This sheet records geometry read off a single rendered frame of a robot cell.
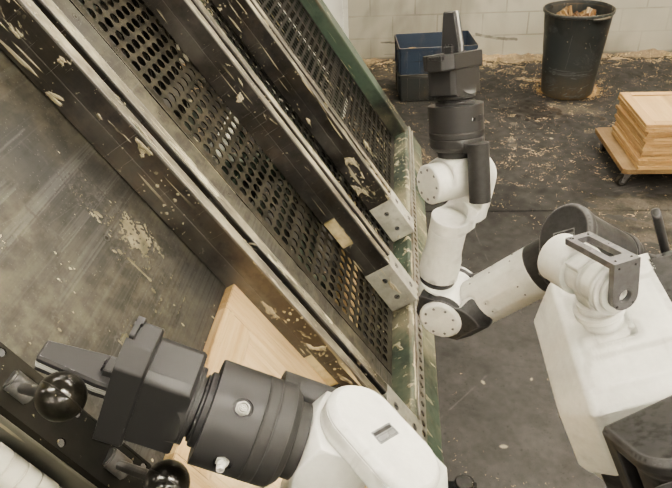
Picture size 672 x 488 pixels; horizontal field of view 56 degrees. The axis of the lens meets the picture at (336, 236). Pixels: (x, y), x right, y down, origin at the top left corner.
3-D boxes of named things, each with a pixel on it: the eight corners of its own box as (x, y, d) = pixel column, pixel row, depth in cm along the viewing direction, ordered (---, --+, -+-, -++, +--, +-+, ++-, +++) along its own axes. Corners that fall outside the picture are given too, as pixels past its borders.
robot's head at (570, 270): (589, 274, 86) (572, 223, 82) (646, 308, 77) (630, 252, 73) (550, 301, 86) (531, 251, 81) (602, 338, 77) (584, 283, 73)
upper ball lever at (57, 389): (16, 417, 57) (71, 435, 47) (-18, 391, 55) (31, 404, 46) (47, 382, 59) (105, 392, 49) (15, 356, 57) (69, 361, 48)
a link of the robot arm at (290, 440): (217, 513, 53) (343, 552, 55) (260, 430, 48) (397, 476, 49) (243, 412, 63) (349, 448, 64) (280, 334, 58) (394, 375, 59)
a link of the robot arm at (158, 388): (105, 375, 44) (266, 429, 46) (150, 289, 52) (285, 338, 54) (76, 475, 51) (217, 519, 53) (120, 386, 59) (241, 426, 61)
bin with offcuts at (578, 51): (609, 103, 482) (626, 15, 446) (539, 104, 486) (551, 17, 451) (590, 79, 525) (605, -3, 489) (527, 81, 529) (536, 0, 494)
